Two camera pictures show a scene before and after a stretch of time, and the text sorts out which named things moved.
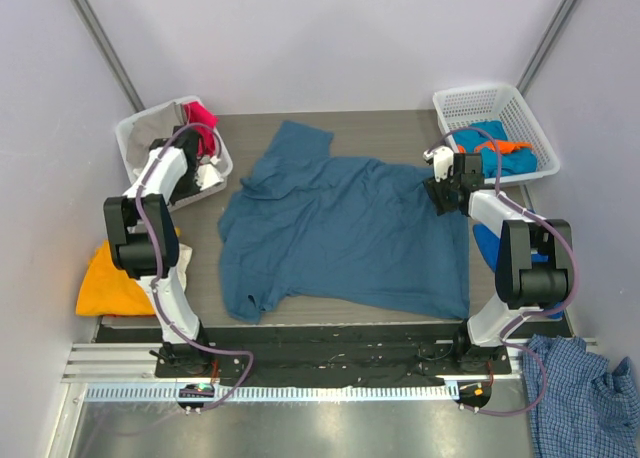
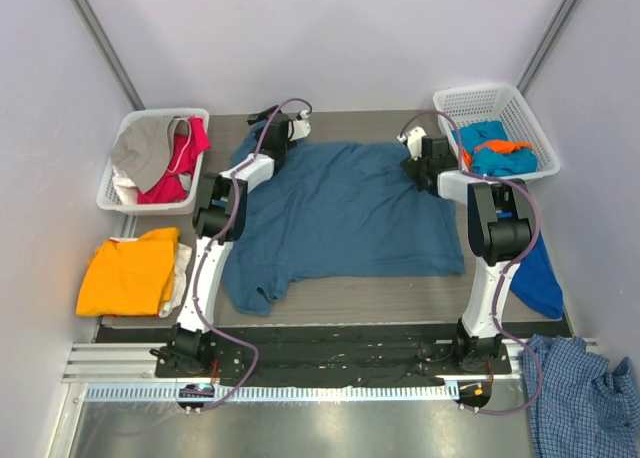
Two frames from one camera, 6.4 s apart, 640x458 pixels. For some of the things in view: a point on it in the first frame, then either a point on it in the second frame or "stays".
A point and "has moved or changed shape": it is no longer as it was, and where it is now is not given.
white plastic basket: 137,135 has moved or changed shape
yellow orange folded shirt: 107,290 stays
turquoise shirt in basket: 495,163 stays
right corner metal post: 561,14 stays
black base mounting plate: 334,357 stays
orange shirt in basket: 502,146 stays
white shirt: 136,166 to 127,192
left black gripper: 187,187 to 270,120
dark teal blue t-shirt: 337,235 has moved or changed shape
